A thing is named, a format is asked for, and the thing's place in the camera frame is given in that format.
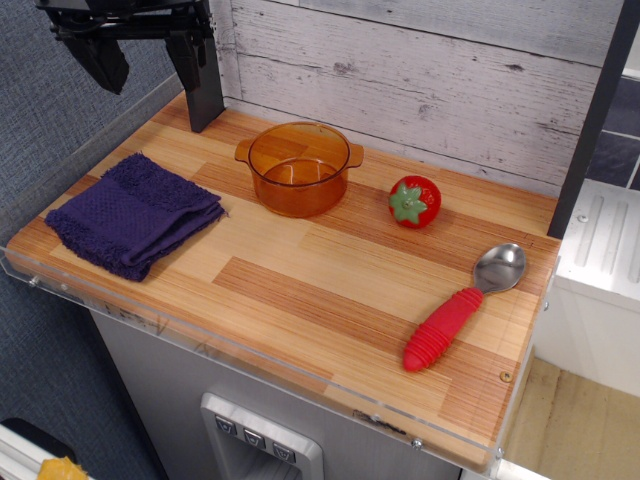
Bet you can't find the orange transparent plastic bowl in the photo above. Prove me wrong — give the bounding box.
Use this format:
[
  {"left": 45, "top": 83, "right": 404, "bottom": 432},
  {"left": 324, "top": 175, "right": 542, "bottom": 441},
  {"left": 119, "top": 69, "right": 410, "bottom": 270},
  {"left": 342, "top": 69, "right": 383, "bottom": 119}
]
[{"left": 235, "top": 122, "right": 364, "bottom": 218}]

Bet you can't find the grey toy fridge cabinet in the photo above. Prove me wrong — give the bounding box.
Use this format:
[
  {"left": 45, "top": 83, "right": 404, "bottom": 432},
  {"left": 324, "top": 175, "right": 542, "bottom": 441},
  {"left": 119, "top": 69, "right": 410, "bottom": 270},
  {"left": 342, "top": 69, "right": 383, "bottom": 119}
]
[{"left": 93, "top": 313, "right": 461, "bottom": 479}]

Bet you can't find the yellow object at corner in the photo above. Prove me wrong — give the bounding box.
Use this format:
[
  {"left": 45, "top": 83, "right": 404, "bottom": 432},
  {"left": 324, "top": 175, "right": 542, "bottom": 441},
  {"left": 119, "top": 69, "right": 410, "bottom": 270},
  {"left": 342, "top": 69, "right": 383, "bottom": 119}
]
[{"left": 36, "top": 457, "right": 89, "bottom": 480}]

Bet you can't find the dark grey right post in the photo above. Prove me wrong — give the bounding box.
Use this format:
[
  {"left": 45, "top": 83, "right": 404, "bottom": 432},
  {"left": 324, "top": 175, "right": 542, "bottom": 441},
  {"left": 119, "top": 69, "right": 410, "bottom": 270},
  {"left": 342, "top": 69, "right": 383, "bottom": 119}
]
[{"left": 547, "top": 0, "right": 639, "bottom": 239}]

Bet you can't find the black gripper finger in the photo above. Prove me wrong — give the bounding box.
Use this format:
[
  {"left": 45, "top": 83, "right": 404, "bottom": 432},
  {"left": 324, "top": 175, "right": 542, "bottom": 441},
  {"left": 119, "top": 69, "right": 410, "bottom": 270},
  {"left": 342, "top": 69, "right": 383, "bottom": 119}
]
[
  {"left": 165, "top": 33, "right": 206, "bottom": 86},
  {"left": 63, "top": 38, "right": 129, "bottom": 95}
]

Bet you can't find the violet folded towel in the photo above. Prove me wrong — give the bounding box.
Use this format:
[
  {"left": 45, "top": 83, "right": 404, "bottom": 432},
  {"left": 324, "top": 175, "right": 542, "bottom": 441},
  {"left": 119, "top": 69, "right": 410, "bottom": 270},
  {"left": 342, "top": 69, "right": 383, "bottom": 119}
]
[{"left": 45, "top": 153, "right": 226, "bottom": 282}]

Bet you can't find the red handled metal spoon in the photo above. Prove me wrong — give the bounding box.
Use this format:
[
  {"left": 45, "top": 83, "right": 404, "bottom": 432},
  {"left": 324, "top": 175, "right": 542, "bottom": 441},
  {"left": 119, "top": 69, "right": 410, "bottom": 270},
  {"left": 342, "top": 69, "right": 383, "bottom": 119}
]
[{"left": 402, "top": 243, "right": 527, "bottom": 372}]

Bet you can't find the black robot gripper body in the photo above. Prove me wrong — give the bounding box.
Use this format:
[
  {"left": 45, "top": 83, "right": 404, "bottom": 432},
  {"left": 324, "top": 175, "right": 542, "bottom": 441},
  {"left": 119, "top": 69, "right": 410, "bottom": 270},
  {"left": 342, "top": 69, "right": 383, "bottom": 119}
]
[{"left": 35, "top": 0, "right": 213, "bottom": 40}]

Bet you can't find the silver dispenser panel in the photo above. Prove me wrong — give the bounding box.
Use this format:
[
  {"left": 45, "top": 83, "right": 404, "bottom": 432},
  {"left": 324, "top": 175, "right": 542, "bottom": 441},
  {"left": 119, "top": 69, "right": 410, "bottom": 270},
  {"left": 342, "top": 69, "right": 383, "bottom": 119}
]
[{"left": 200, "top": 393, "right": 325, "bottom": 479}]

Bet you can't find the dark grey post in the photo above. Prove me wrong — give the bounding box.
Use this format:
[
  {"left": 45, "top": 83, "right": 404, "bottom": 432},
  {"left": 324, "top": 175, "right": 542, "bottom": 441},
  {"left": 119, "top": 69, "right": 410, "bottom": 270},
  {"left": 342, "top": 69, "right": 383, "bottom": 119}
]
[
  {"left": 547, "top": 0, "right": 639, "bottom": 239},
  {"left": 184, "top": 0, "right": 226, "bottom": 134}
]

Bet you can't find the white toy sink unit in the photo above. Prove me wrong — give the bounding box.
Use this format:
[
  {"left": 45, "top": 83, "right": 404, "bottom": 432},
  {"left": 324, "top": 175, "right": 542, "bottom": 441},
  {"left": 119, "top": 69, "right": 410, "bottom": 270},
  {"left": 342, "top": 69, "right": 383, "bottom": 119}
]
[{"left": 533, "top": 180, "right": 639, "bottom": 395}]

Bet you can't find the dark grey left post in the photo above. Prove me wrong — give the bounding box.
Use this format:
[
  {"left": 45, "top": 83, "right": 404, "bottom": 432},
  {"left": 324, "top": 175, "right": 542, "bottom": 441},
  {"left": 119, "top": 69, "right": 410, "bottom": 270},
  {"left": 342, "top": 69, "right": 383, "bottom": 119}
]
[{"left": 184, "top": 0, "right": 226, "bottom": 134}]

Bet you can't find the red toy tomato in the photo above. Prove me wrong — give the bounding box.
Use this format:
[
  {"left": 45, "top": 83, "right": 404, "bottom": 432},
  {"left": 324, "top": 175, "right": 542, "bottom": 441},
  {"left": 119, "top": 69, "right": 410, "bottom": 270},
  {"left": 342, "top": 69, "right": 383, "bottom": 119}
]
[{"left": 388, "top": 175, "right": 442, "bottom": 229}]

